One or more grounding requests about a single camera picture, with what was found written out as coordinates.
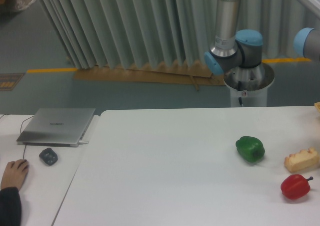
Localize small black controller device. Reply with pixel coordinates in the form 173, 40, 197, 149
39, 148, 58, 166

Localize green bell pepper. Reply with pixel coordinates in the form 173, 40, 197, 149
235, 136, 265, 163

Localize black mouse cable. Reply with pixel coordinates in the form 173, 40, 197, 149
0, 114, 35, 161

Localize person's bare hand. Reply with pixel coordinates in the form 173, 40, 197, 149
0, 159, 29, 191

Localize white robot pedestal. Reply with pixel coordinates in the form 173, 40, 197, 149
226, 85, 269, 107

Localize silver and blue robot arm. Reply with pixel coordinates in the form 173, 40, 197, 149
204, 0, 320, 91

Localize pale green curtain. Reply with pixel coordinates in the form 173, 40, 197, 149
39, 0, 320, 69

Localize brown cardboard sheet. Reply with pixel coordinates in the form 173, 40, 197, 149
73, 60, 225, 91

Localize beige cake slice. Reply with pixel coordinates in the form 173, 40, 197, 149
284, 147, 320, 173

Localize silver closed laptop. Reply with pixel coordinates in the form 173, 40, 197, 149
16, 108, 95, 147

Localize red bell pepper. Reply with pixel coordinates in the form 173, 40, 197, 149
280, 174, 314, 200

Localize white plug in laptop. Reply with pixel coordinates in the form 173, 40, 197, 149
78, 140, 89, 145

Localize black pedestal cable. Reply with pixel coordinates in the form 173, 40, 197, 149
236, 81, 245, 108

